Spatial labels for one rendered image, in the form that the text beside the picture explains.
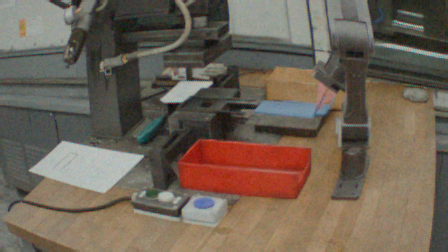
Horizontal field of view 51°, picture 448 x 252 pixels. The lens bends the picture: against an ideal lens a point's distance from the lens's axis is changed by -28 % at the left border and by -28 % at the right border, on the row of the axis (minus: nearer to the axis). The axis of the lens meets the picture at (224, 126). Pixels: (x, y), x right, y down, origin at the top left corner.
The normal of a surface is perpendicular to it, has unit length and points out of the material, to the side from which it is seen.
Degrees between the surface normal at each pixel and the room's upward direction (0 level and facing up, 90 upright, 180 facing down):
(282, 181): 90
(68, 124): 90
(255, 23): 90
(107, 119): 90
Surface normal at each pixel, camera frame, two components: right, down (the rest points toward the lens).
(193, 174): -0.34, 0.39
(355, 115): -0.12, 0.78
